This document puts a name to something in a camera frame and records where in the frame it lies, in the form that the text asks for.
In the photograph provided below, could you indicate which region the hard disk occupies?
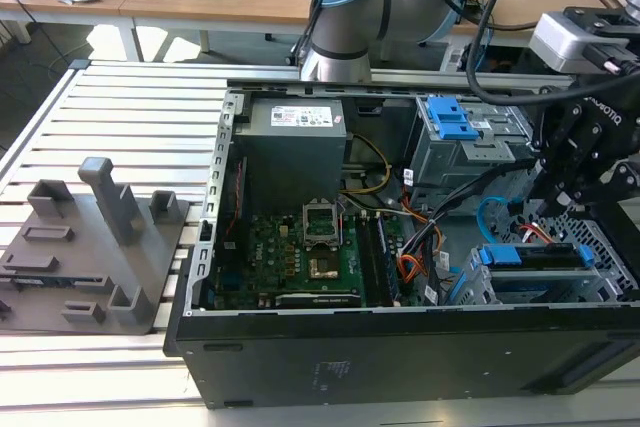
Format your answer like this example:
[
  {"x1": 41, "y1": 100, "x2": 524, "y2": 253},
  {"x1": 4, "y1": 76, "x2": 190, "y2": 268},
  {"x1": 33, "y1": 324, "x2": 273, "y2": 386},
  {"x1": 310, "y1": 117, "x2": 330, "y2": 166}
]
[{"x1": 477, "y1": 241, "x2": 596, "y2": 271}]

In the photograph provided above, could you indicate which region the metal disk bay cage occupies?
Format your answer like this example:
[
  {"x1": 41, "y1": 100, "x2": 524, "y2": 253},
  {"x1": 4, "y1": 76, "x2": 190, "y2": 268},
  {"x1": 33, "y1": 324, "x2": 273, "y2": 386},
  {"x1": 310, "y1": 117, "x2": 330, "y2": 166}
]
[{"x1": 452, "y1": 211, "x2": 640, "y2": 307}]

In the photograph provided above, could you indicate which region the black RAM slot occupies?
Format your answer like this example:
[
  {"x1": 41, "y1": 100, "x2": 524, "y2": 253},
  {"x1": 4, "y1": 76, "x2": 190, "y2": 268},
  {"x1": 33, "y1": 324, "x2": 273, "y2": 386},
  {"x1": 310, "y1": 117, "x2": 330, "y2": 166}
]
[
  {"x1": 366, "y1": 214, "x2": 379, "y2": 306},
  {"x1": 376, "y1": 215, "x2": 390, "y2": 306}
]

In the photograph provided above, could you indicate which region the metal optical drive cage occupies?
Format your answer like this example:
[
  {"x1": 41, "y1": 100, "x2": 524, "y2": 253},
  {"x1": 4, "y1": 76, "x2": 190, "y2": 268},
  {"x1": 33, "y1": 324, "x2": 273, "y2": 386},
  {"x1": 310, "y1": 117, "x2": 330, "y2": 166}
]
[{"x1": 409, "y1": 95, "x2": 539, "y2": 193}]

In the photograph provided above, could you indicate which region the metal socket cover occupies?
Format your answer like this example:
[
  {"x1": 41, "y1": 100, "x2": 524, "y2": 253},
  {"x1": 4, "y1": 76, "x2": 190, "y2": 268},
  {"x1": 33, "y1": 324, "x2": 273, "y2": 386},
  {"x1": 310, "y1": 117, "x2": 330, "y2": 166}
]
[{"x1": 301, "y1": 198, "x2": 342, "y2": 252}]

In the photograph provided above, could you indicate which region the CPU socket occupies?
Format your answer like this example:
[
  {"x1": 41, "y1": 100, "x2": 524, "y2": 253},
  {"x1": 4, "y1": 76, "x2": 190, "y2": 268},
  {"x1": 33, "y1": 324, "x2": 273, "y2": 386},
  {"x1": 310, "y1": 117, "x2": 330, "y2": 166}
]
[{"x1": 301, "y1": 198, "x2": 342, "y2": 252}]

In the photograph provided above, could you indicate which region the square bare chipset die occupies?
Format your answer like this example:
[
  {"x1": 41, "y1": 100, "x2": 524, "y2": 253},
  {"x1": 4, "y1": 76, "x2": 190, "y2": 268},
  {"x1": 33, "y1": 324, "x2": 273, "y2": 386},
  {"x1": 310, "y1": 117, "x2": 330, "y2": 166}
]
[{"x1": 308, "y1": 256, "x2": 340, "y2": 281}]

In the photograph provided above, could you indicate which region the grey power supply unit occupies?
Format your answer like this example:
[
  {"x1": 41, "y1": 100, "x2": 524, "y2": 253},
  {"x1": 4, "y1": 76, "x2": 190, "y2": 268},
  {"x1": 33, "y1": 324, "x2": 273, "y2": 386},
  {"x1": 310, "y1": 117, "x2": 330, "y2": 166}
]
[{"x1": 234, "y1": 96, "x2": 349, "y2": 208}]

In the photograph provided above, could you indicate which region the black graphics card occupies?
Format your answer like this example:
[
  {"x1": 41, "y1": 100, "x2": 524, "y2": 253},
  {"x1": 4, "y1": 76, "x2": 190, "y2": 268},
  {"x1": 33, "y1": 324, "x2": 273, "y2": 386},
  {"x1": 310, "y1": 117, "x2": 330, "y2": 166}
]
[{"x1": 273, "y1": 291, "x2": 364, "y2": 309}]

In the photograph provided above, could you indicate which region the black open PC case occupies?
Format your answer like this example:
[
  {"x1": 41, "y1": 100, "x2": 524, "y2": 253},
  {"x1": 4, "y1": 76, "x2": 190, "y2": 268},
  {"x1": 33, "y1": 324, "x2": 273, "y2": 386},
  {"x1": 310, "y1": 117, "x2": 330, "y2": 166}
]
[{"x1": 163, "y1": 77, "x2": 640, "y2": 411}]

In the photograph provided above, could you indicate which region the green motherboard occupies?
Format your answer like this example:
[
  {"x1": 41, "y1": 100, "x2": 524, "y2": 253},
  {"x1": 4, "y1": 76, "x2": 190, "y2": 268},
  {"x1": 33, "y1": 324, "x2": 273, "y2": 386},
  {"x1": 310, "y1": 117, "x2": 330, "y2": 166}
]
[{"x1": 207, "y1": 206, "x2": 409, "y2": 311}]

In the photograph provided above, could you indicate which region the grey parts rack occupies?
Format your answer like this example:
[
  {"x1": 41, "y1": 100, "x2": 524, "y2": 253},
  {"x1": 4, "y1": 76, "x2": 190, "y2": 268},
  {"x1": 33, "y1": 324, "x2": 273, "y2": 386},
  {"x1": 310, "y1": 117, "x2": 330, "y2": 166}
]
[{"x1": 0, "y1": 156, "x2": 191, "y2": 336}]

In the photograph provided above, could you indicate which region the red flat disk wire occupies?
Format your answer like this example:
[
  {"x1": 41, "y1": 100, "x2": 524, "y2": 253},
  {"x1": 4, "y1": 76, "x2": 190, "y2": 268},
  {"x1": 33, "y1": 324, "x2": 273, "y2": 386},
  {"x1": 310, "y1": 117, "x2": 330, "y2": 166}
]
[{"x1": 518, "y1": 223, "x2": 557, "y2": 247}]

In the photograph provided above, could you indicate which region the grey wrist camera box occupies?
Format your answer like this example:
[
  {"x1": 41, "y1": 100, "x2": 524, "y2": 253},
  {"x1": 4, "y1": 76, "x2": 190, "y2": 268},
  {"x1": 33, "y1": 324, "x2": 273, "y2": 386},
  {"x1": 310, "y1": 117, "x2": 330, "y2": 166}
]
[{"x1": 528, "y1": 10, "x2": 634, "y2": 73}]

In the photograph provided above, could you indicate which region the blue flat disk wire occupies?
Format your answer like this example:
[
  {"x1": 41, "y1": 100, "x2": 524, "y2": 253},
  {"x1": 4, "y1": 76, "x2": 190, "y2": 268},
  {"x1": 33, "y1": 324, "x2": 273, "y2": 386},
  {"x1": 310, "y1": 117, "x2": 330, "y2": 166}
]
[{"x1": 476, "y1": 194, "x2": 526, "y2": 248}]

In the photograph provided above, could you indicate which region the blue plastic drive bracket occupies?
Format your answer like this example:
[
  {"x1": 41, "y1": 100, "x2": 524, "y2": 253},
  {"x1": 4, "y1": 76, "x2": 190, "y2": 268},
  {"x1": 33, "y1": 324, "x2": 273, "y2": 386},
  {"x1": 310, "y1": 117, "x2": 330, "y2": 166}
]
[{"x1": 428, "y1": 96, "x2": 481, "y2": 141}]

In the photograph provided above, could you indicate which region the thick black camera cable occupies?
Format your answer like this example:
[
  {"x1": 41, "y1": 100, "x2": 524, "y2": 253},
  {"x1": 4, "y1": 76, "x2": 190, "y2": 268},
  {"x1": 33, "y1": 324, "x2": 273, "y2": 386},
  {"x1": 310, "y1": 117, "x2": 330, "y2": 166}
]
[{"x1": 464, "y1": 0, "x2": 566, "y2": 106}]

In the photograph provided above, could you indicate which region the black sleeved wire bundle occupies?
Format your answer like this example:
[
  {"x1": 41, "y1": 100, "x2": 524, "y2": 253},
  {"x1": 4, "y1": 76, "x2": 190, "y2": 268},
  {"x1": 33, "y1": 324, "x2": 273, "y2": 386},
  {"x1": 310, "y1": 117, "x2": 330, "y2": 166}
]
[{"x1": 399, "y1": 159, "x2": 536, "y2": 273}]

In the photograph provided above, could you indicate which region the yellow black power wire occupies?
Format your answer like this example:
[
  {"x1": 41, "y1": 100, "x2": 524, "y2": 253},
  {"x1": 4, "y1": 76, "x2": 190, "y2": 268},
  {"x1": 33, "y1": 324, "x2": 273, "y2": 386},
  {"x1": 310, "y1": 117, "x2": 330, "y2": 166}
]
[{"x1": 339, "y1": 134, "x2": 392, "y2": 196}]

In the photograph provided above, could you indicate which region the orange red wire bundle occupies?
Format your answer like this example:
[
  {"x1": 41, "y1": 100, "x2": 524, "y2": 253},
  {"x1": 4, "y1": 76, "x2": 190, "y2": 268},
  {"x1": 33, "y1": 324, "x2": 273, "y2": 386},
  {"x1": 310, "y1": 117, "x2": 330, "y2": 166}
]
[{"x1": 397, "y1": 226, "x2": 449, "y2": 293}]

